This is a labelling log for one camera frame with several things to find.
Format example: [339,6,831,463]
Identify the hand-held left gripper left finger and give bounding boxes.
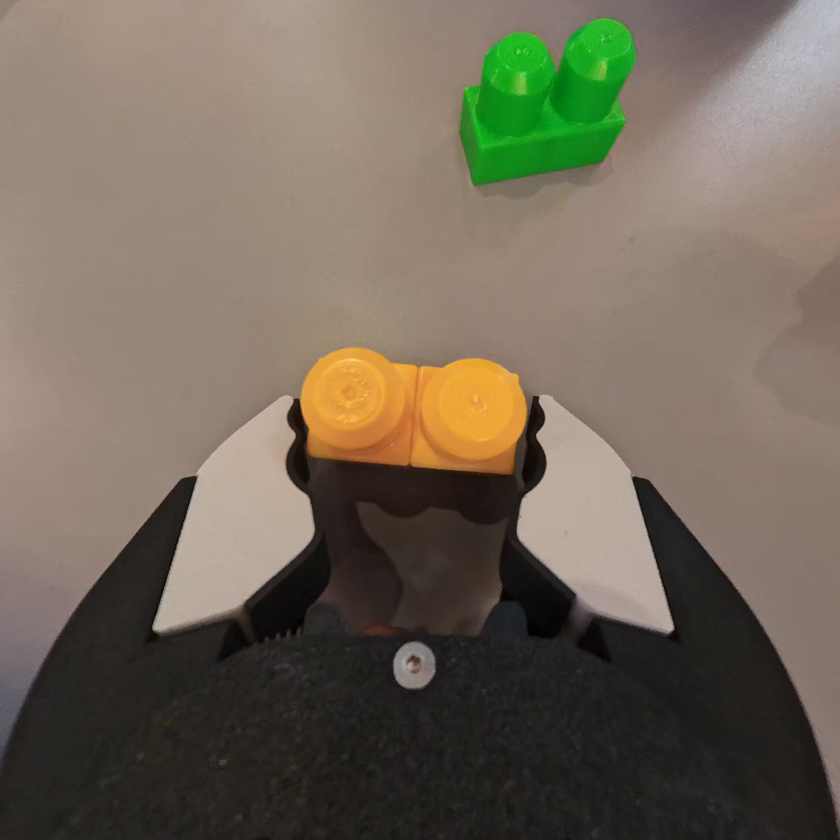
[153,397,329,637]

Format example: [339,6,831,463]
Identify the orange mega block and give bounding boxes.
[409,357,531,475]
[298,347,420,466]

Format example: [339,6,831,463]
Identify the green mega block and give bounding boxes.
[458,17,640,187]

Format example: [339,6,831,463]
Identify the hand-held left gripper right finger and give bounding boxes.
[506,394,677,639]

